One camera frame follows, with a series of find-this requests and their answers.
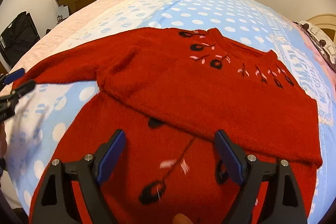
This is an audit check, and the red knitted sweater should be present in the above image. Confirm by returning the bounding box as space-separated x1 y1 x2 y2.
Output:
15 28 322 223

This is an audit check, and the white paper bag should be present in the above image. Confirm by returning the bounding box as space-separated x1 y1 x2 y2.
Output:
56 5 70 24

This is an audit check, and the blue polka dot bedsheet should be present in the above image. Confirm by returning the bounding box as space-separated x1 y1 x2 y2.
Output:
5 0 335 223

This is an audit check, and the patterned white pillow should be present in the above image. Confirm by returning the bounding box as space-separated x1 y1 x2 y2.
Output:
296 20 335 72

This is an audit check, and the person's right hand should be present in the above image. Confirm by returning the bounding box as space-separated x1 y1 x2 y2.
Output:
172 213 193 224

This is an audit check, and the black chair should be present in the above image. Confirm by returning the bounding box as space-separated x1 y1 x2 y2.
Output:
1 11 40 68

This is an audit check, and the cream wooden headboard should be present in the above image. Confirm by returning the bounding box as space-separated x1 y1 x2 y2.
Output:
307 14 336 43

